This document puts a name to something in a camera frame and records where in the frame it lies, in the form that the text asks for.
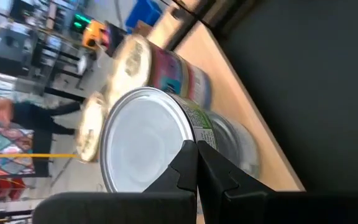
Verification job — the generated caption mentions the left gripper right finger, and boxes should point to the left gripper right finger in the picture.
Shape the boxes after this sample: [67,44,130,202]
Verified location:
[197,140,358,224]

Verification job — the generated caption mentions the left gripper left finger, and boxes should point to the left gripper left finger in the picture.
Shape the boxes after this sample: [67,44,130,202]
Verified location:
[32,139,199,224]

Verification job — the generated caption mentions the pink-label seafood can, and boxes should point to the pink-label seafood can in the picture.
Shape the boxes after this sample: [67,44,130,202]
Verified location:
[75,91,109,163]
[181,62,213,110]
[106,33,190,108]

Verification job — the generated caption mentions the person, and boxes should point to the person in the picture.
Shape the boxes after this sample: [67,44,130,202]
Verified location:
[0,74,85,136]

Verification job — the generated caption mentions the colourful patchwork quilt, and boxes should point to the colourful patchwork quilt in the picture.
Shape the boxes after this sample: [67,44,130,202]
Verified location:
[0,122,36,177]

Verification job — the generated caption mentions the blue plastic bin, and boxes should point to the blue plastic bin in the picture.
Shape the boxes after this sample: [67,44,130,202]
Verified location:
[125,0,163,31]

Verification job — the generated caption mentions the yellow hanging cable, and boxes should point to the yellow hanging cable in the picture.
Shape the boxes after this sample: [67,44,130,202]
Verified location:
[0,152,80,159]

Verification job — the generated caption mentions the wooden shelf with black frame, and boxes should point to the wooden shelf with black frame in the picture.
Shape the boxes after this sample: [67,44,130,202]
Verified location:
[147,20,306,192]

